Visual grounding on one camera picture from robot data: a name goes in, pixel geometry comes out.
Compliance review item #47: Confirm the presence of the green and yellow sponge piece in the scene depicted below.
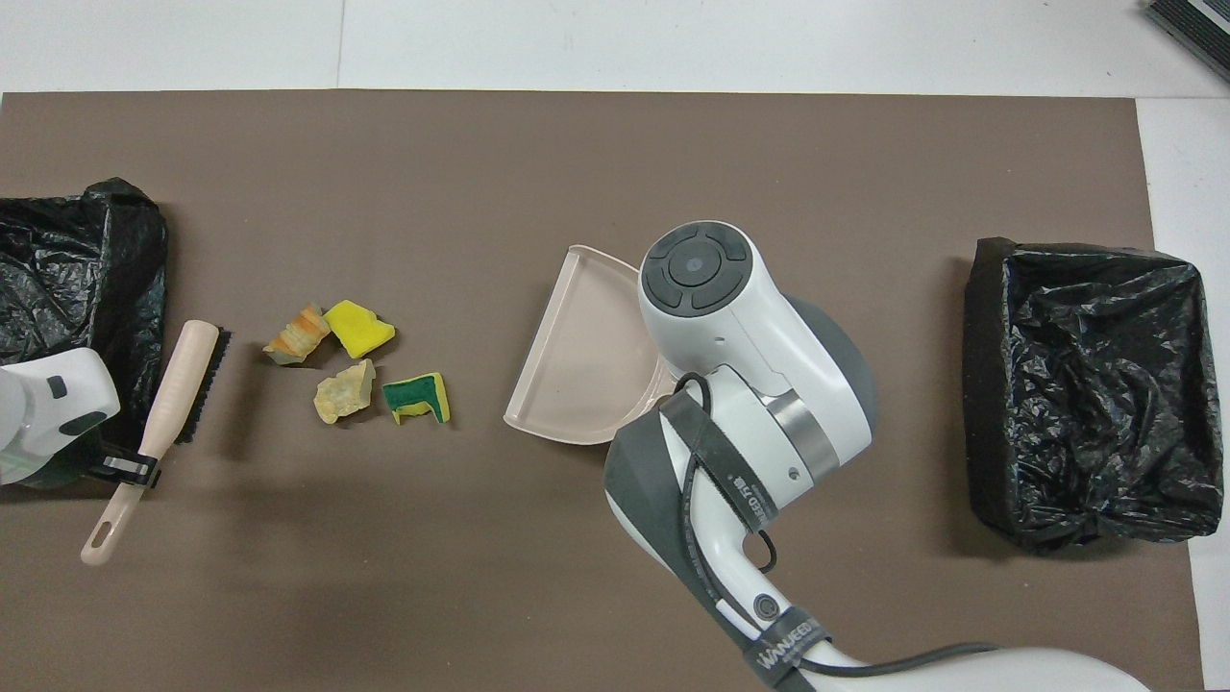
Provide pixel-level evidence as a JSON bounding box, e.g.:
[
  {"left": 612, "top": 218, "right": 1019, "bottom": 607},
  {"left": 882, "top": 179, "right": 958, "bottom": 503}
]
[{"left": 381, "top": 372, "right": 454, "bottom": 426}]

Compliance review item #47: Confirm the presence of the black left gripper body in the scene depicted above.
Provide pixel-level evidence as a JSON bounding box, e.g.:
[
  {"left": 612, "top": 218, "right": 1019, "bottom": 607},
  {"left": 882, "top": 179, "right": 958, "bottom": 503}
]
[{"left": 86, "top": 452, "right": 161, "bottom": 486}]

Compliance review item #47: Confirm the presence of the bin lined with black bag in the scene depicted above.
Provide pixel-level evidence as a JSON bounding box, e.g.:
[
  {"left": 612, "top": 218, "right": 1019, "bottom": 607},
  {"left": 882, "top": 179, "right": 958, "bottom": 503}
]
[
  {"left": 0, "top": 177, "right": 170, "bottom": 482},
  {"left": 963, "top": 236, "right": 1226, "bottom": 555}
]

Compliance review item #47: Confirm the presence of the brown table mat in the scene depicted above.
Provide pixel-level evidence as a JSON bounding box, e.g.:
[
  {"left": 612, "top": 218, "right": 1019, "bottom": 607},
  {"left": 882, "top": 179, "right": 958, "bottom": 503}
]
[{"left": 0, "top": 89, "right": 1205, "bottom": 692}]

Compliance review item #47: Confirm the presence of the large yellow sponge piece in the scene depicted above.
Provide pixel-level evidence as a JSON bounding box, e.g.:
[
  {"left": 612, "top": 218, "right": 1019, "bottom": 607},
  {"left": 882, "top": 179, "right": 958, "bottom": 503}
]
[{"left": 322, "top": 300, "right": 397, "bottom": 359}]

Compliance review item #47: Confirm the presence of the beige brush with black bristles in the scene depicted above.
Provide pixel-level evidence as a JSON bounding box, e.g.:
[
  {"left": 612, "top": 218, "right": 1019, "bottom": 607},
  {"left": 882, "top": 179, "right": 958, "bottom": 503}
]
[{"left": 80, "top": 319, "right": 234, "bottom": 567}]

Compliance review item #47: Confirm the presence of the cream sponge scrap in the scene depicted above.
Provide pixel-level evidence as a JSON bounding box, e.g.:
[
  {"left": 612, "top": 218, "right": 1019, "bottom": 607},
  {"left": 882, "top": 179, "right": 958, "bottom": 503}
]
[{"left": 313, "top": 358, "right": 378, "bottom": 425}]

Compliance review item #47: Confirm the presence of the beige plastic dustpan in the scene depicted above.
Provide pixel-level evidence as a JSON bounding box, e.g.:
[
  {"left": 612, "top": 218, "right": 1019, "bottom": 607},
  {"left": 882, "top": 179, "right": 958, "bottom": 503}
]
[{"left": 503, "top": 244, "right": 678, "bottom": 449}]

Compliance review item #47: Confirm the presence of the dark ribbed panel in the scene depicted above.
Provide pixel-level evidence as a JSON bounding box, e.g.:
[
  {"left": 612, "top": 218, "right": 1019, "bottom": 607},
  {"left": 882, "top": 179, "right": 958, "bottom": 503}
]
[{"left": 1144, "top": 0, "right": 1230, "bottom": 84}]

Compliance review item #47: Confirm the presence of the orange striped sponge scrap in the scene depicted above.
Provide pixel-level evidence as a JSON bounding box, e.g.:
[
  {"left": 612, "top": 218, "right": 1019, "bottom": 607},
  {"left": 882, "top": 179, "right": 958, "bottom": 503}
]
[{"left": 263, "top": 303, "right": 332, "bottom": 366}]

